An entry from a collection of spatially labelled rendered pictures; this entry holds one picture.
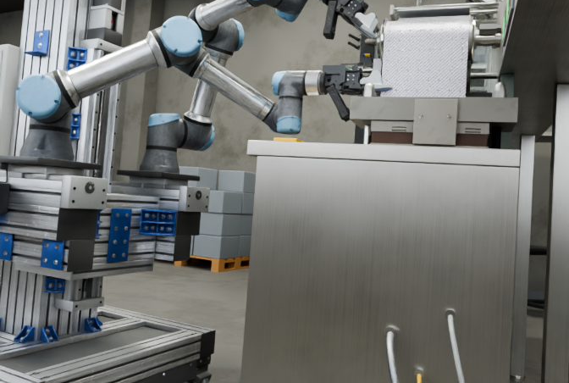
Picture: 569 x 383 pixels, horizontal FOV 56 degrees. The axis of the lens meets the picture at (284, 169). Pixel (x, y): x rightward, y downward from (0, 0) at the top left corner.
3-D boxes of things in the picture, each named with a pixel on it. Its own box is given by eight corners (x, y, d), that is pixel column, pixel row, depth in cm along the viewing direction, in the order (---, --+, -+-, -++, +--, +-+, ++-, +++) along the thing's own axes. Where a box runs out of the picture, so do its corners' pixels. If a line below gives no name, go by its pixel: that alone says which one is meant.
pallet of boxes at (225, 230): (255, 267, 578) (262, 174, 583) (218, 272, 518) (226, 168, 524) (181, 256, 627) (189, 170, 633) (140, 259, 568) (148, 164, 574)
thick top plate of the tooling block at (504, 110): (361, 128, 153) (361, 108, 153) (511, 132, 140) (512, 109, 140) (349, 119, 138) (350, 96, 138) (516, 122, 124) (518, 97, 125)
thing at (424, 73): (379, 113, 155) (383, 51, 156) (464, 115, 148) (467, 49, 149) (379, 113, 155) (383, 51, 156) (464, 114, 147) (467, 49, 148)
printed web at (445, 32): (394, 164, 191) (402, 26, 194) (462, 168, 183) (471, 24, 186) (377, 153, 154) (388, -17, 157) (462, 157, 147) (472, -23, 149)
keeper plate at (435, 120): (413, 144, 132) (416, 100, 132) (455, 146, 129) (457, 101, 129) (411, 143, 129) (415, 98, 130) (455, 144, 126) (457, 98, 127)
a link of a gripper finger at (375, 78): (391, 69, 152) (360, 69, 155) (390, 89, 151) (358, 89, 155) (393, 71, 155) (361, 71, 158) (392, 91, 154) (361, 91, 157)
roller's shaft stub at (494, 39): (473, 50, 156) (474, 35, 156) (499, 49, 154) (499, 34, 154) (473, 45, 152) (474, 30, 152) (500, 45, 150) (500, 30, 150)
